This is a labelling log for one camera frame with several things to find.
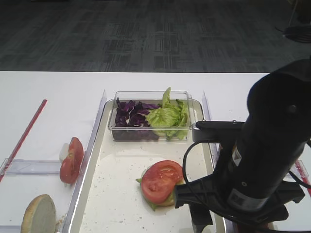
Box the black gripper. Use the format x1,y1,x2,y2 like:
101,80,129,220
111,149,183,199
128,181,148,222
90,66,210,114
174,175,305,233

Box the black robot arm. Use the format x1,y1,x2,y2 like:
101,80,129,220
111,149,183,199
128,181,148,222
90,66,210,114
173,59,311,233

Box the lower tomato slice on bun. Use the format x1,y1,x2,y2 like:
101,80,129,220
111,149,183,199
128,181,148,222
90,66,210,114
140,177,175,204

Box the lettuce leaf on bun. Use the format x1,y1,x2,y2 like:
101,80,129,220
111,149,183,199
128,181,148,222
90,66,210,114
135,178,184,211

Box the green lettuce leaves in container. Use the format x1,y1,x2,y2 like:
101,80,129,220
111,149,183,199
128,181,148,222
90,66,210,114
146,87,189,140

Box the standing tomato slices left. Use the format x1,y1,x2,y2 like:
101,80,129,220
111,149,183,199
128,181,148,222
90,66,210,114
60,137,84,184

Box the bottom bun on tray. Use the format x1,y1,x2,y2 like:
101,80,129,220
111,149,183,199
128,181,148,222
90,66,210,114
141,169,185,211

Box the white metal tray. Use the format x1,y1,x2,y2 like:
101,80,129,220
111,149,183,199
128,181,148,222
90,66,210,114
64,99,231,233

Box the upper right clear holder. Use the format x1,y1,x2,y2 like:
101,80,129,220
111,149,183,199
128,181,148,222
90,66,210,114
290,163,301,180

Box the clear holder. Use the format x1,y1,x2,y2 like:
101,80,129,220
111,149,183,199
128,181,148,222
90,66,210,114
0,226,21,233
0,158,61,175
290,163,301,180

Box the right red strip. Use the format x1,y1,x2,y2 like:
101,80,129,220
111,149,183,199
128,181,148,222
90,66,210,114
294,160,311,185

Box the red strip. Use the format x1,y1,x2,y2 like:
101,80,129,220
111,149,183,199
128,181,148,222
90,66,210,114
294,160,311,185
0,99,48,181

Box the clear plastic salad container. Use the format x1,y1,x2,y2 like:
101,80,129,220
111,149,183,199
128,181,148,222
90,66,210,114
107,90,195,142

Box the purple cabbage leaves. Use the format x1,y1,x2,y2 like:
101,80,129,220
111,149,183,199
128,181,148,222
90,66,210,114
115,98,160,127

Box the standing bun half left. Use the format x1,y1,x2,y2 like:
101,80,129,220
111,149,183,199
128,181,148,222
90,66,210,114
20,194,56,233

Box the left red strip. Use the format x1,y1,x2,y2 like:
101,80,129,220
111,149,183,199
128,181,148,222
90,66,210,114
0,99,48,181

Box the upper left clear holder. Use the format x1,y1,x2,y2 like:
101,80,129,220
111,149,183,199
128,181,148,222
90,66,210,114
0,158,61,175

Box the lower left clear holder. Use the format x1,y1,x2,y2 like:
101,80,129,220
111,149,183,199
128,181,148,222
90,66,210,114
0,226,21,233

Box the stand base on floor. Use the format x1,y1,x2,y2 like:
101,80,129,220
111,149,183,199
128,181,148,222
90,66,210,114
275,0,311,44

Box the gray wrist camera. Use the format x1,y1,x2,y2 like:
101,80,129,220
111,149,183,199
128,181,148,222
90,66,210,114
192,121,244,143

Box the left clear divider rail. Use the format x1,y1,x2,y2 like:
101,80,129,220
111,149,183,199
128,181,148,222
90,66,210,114
60,91,107,233

